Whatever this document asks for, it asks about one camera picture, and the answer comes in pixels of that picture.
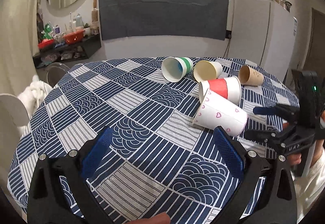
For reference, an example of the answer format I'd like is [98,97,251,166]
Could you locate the white paper cup pink hearts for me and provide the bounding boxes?
[192,89,248,136]

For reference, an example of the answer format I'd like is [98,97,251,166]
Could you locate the brown kraft paper cup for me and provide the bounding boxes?
[238,65,264,86]

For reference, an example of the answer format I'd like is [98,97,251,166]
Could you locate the red and white paper cup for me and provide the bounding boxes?
[198,76,241,105]

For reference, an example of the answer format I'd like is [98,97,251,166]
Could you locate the cream yellow paper cup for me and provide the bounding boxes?
[193,61,223,83]

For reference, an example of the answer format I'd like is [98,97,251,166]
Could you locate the white cup green stripe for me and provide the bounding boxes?
[161,57,193,83]

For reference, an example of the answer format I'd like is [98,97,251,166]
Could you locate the person's right hand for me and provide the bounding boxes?
[282,109,325,167]

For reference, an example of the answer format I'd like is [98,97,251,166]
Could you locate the blue white patterned tablecloth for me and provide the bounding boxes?
[6,56,300,224]

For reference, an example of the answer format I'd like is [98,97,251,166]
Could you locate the white refrigerator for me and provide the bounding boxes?
[227,0,297,82]

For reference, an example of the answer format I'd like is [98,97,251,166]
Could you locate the white cloth on chair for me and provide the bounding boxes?
[18,76,53,118]

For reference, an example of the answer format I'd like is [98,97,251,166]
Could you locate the white chair back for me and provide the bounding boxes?
[1,94,29,172]

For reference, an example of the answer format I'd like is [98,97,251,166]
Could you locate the clear plastic chair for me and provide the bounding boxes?
[46,62,70,87]

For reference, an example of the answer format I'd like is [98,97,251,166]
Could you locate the metal pot on refrigerator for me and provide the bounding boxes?
[273,0,292,12]

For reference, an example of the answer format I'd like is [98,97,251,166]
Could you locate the red colander bowl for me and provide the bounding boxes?
[63,30,85,45]

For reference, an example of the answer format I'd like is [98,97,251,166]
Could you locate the red basket on shelf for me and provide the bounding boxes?
[37,39,55,50]

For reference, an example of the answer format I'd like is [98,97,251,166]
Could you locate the dark grey covered television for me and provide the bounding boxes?
[99,0,229,40]

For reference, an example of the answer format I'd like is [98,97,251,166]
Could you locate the black wall shelf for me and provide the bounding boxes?
[32,35,101,69]

